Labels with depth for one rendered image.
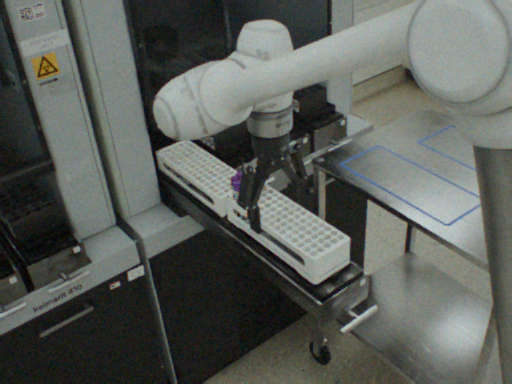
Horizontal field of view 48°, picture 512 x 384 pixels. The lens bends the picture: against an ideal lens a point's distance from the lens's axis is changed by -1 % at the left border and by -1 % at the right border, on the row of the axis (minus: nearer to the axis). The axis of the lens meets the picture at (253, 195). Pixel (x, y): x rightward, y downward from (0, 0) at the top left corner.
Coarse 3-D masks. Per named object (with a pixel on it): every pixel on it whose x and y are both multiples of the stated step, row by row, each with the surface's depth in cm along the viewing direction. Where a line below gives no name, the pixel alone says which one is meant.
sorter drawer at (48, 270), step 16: (0, 224) 140; (48, 240) 130; (64, 240) 131; (80, 240) 132; (16, 256) 133; (32, 256) 127; (48, 256) 128; (64, 256) 130; (80, 256) 133; (32, 272) 127; (48, 272) 129; (64, 272) 132
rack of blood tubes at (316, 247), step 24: (264, 192) 130; (264, 216) 122; (288, 216) 122; (312, 216) 121; (264, 240) 122; (288, 240) 115; (312, 240) 115; (336, 240) 115; (312, 264) 111; (336, 264) 115
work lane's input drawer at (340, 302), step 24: (168, 192) 150; (192, 216) 144; (216, 216) 135; (240, 240) 129; (264, 264) 123; (288, 264) 121; (288, 288) 119; (312, 288) 113; (336, 288) 113; (360, 288) 118; (312, 312) 115; (336, 312) 116
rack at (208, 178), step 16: (176, 144) 154; (192, 144) 153; (160, 160) 151; (176, 160) 147; (192, 160) 147; (208, 160) 146; (176, 176) 148; (192, 176) 142; (208, 176) 140; (224, 176) 141; (192, 192) 142; (208, 192) 135; (224, 192) 135; (224, 208) 134
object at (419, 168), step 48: (384, 144) 155; (432, 144) 154; (384, 192) 137; (432, 192) 136; (480, 240) 121; (384, 288) 186; (432, 288) 185; (384, 336) 170; (432, 336) 169; (480, 336) 167
